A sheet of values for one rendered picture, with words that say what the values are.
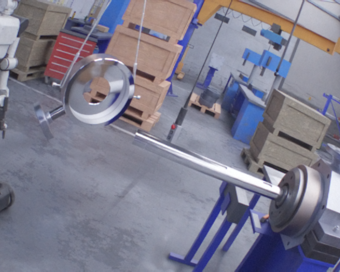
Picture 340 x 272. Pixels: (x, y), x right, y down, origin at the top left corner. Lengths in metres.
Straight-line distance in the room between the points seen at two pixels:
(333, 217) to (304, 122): 4.54
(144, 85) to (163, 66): 0.39
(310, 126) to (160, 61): 2.67
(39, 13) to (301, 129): 4.75
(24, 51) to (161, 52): 2.29
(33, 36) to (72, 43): 0.74
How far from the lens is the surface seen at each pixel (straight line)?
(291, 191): 1.76
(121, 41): 5.78
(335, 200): 1.74
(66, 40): 6.04
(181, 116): 2.44
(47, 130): 1.73
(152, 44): 5.68
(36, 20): 5.94
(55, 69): 6.13
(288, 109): 6.01
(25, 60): 5.97
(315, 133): 6.33
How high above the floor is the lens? 1.61
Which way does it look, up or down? 15 degrees down
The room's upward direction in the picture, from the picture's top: 24 degrees clockwise
